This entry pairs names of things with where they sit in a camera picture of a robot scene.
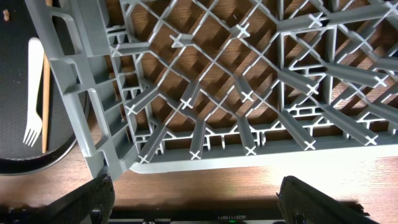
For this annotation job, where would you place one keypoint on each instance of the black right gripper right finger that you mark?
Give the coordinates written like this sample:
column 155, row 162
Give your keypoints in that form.
column 302, row 203

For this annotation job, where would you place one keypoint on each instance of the white plastic fork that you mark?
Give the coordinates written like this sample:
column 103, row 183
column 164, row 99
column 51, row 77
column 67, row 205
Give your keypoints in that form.
column 35, row 67

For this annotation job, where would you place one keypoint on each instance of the round black serving tray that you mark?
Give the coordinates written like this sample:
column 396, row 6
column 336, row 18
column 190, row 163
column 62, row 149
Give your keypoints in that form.
column 18, row 158

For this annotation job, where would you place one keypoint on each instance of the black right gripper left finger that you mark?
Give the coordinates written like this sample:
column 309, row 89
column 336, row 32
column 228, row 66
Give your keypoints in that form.
column 93, row 202

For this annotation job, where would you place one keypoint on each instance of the wooden chopstick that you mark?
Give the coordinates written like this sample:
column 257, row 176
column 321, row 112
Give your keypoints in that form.
column 45, row 104

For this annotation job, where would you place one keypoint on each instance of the grey dishwasher rack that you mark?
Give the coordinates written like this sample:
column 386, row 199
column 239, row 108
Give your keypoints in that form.
column 166, row 86

